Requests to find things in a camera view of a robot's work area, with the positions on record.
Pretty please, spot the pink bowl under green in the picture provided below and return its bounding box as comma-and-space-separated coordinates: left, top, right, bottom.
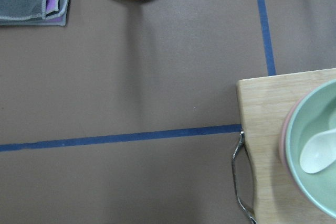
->
278, 96, 305, 196

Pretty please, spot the wooden cutting board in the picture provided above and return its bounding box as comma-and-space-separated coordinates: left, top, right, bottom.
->
232, 69, 335, 223

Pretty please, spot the mint green bowl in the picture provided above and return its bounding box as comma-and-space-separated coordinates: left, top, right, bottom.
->
283, 80, 335, 218

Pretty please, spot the white plastic spoon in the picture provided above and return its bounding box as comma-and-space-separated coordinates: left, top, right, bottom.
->
299, 129, 335, 174

